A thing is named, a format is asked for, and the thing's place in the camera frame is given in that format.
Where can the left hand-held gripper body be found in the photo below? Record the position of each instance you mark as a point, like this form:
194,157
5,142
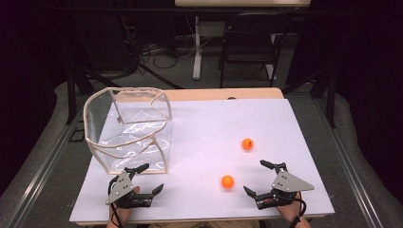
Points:
122,186

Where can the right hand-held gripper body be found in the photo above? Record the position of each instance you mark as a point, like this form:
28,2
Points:
290,183

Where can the plain orange ball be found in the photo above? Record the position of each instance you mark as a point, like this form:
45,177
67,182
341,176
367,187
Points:
227,182

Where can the orange ball with dark print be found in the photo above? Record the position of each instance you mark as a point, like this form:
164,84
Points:
247,144

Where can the clear plastic bag beige trim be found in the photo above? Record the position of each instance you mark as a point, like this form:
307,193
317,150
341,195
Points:
126,139

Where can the person's right hand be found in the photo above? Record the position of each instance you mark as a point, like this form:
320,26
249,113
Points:
290,210

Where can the white board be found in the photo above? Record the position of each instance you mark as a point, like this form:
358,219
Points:
206,142

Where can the wooden table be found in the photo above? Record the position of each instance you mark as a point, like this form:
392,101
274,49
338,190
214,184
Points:
221,94

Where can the black stand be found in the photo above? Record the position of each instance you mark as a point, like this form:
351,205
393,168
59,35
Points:
71,95
331,101

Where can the black chair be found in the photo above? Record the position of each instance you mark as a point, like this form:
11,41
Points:
250,47

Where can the white desk leg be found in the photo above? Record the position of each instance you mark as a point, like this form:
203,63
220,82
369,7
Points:
197,57

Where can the light desk top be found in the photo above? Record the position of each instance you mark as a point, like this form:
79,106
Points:
240,3

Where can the metal floor rail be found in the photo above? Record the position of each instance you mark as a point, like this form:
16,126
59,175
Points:
351,177
41,177

